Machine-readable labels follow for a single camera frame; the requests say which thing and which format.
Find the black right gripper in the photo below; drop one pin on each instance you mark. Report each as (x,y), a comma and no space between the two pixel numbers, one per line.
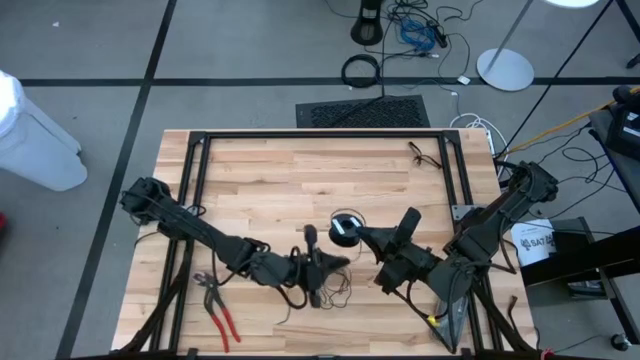
(405,262)

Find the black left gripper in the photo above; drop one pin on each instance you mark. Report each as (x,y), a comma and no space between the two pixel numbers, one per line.
(272,267)

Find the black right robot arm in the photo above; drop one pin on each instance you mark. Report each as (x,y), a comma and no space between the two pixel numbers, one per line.
(500,215)

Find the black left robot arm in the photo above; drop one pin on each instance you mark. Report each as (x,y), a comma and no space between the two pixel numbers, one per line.
(200,232)

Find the black-framed eyeglasses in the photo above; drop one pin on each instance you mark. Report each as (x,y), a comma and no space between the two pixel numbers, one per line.
(419,156)

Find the black perforated floor mat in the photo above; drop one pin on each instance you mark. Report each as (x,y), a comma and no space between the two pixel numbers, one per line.
(365,114)

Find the small white adapter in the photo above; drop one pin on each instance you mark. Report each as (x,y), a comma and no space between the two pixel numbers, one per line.
(464,79)

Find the red tape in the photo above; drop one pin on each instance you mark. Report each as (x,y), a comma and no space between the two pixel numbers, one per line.
(547,353)

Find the silver round-base floor stand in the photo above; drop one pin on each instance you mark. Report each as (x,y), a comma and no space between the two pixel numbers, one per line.
(505,72)

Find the black stand base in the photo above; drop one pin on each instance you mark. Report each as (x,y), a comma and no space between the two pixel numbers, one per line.
(367,30)

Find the black equipment cart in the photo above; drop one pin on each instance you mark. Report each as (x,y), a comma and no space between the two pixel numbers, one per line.
(590,255)

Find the black power strip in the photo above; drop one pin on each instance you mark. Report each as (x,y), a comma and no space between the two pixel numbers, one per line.
(439,35)

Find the black caster wheel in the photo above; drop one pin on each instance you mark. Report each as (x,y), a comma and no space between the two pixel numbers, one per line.
(620,342)

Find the black device white label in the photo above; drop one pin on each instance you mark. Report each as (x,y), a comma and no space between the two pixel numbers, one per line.
(622,135)

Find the thin black diagonal pole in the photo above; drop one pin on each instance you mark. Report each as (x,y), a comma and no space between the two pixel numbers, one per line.
(575,50)

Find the white round lamp head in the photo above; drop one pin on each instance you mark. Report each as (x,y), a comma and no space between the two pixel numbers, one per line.
(570,2)

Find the black stand leg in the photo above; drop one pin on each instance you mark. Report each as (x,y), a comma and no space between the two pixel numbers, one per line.
(634,62)

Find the white plastic bin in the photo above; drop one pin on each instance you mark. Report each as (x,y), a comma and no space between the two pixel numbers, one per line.
(35,150)

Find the black aluminium table frame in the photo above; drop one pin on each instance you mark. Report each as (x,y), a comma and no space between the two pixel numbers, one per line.
(325,134)

